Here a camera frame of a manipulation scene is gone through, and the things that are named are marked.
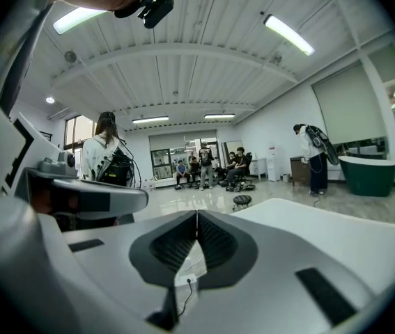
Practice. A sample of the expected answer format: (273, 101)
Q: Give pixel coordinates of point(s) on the wide grey roller blind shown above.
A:
(169, 141)

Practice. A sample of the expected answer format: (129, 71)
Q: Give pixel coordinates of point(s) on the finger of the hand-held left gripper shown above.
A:
(124, 198)

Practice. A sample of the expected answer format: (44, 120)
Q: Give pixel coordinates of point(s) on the round ceiling light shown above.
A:
(50, 100)

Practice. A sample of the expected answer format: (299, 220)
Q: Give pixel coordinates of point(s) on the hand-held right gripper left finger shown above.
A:
(120, 273)

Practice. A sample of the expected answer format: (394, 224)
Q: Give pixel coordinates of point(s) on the black head-mounted camera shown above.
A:
(159, 10)

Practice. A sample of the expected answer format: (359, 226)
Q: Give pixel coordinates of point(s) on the leaning wall mirror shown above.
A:
(225, 148)

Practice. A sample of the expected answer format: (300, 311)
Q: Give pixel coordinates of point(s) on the pile of black rigs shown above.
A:
(246, 187)

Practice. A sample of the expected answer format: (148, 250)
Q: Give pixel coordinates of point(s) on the white power strip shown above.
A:
(183, 277)

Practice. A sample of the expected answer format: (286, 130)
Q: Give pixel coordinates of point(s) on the green bathtub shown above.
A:
(368, 179)

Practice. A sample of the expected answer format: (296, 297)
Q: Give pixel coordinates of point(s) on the black shell backpack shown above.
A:
(329, 151)
(117, 172)

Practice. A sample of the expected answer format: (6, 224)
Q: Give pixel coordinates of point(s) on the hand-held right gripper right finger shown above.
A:
(270, 291)

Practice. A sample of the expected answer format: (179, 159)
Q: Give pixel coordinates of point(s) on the black round rolling stool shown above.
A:
(242, 199)

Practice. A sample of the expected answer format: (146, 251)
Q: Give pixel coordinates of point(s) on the narrow grey roller blind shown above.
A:
(385, 63)

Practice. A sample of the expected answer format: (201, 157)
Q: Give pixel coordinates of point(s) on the white water dispenser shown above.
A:
(273, 165)

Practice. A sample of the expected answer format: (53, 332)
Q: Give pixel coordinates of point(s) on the small grey bin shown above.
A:
(286, 178)

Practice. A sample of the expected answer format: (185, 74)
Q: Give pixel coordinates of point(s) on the person's grey clothed body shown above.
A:
(16, 54)

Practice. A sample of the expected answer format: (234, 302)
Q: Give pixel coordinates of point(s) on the black framed glass door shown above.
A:
(160, 162)

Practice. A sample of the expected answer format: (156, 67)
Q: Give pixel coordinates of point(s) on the long ceiling tube light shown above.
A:
(75, 19)
(287, 33)
(150, 119)
(219, 116)

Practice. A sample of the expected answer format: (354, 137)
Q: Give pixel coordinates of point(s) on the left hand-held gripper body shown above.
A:
(58, 165)

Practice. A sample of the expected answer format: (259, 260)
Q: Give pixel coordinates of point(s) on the white bench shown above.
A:
(164, 183)

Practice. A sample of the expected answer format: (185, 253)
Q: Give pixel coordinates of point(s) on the brown wooden cabinet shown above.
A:
(298, 172)

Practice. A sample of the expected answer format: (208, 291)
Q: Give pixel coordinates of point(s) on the white drawer cabinet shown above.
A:
(261, 167)

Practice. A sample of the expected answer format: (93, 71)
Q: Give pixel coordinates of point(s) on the black office chair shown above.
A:
(248, 160)

